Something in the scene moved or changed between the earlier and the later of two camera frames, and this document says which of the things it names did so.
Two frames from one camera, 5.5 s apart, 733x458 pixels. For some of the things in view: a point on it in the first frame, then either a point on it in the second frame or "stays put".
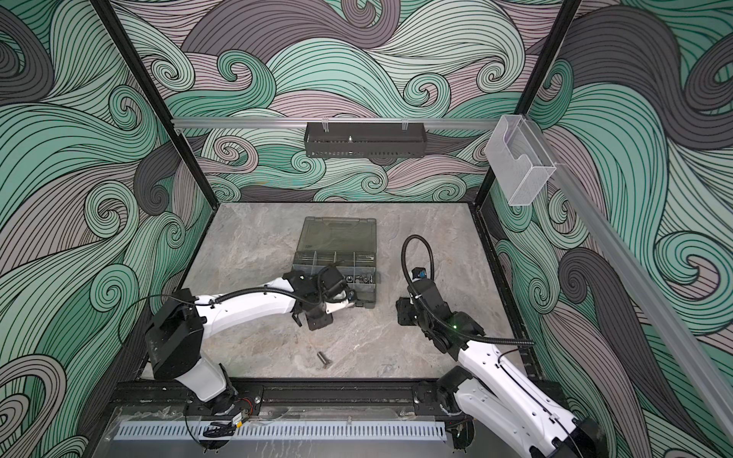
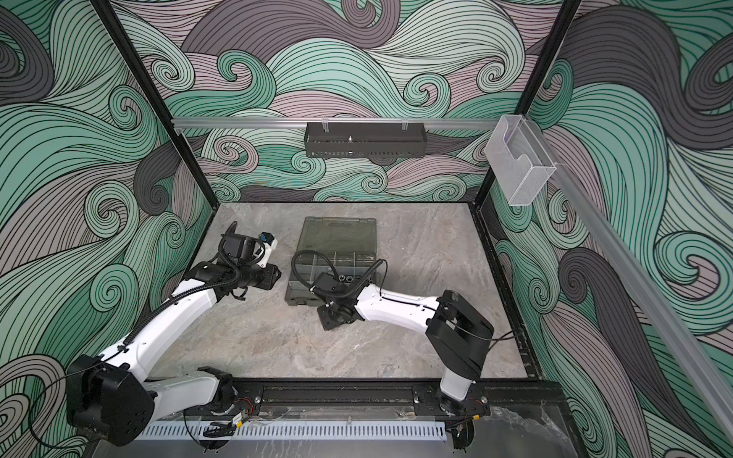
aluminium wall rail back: x=301 y=123 stays put
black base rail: x=150 y=399 stays put
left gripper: x=318 y=323 → x=270 y=277
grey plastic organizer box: x=349 y=243 stays put
